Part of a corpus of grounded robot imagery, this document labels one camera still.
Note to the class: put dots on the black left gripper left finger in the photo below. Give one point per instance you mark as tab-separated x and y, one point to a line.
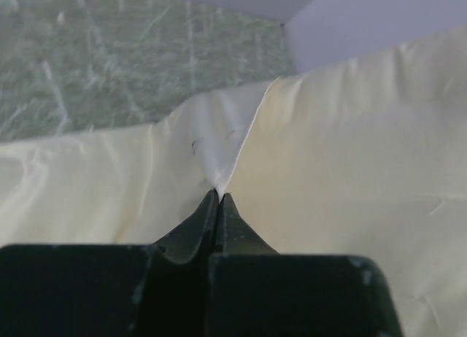
156	289

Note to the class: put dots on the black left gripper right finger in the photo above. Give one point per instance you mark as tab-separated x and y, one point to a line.
255	291

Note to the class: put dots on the cream satin pillowcase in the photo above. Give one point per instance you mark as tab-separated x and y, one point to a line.
364	157

